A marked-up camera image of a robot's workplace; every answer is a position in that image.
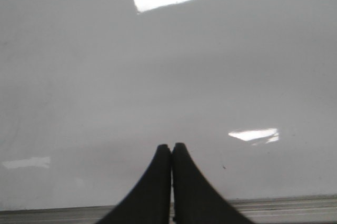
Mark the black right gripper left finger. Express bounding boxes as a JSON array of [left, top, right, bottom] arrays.
[[98, 144, 171, 224]]

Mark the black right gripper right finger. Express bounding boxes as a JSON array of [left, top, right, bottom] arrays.
[[172, 143, 252, 223]]

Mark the white whiteboard surface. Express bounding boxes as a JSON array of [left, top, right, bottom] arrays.
[[1, 0, 336, 211]]

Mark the aluminium whiteboard frame rail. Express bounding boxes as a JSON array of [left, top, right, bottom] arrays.
[[1, 195, 336, 223]]

